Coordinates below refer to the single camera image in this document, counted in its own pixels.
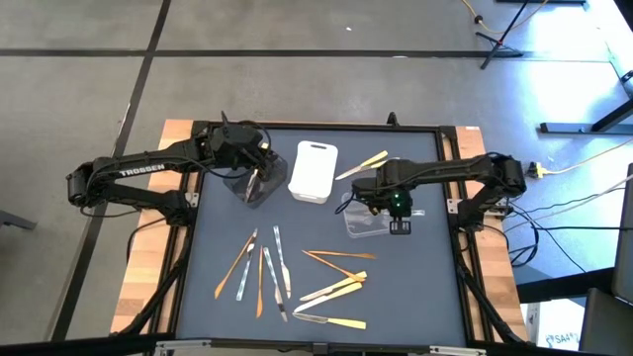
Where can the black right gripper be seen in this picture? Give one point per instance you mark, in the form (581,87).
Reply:
(373,190)

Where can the gold table knife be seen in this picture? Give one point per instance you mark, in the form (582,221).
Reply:
(260,282)
(235,266)
(341,254)

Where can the wooden chopstick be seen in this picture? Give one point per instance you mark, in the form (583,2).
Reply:
(332,265)

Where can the white cardboard box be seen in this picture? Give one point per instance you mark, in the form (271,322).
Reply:
(559,321)

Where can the smoky grey plastic bin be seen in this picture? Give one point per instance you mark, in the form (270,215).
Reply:
(272,185)

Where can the clear plastic bin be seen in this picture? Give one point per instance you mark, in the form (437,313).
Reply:
(363,225)

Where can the silver patterned table knife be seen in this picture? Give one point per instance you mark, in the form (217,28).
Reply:
(281,259)
(245,272)
(274,284)

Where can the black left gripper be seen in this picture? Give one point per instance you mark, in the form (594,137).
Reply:
(232,141)

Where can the grey desk foot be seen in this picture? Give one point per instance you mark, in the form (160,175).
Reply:
(17,221)

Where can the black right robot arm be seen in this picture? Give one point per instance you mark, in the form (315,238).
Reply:
(445,170)

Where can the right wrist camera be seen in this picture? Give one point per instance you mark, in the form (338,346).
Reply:
(399,203)

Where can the wooden table base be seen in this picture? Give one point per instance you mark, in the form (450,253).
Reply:
(148,257)

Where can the black desk leg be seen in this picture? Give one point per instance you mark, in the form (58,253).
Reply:
(569,128)

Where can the white plastic bin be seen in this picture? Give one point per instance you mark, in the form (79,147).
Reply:
(314,173)

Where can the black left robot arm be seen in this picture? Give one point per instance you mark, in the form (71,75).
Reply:
(143,168)

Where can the aluminium extrusion bar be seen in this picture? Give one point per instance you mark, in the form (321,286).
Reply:
(198,343)

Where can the black light stand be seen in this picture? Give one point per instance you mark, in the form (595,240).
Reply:
(500,45)

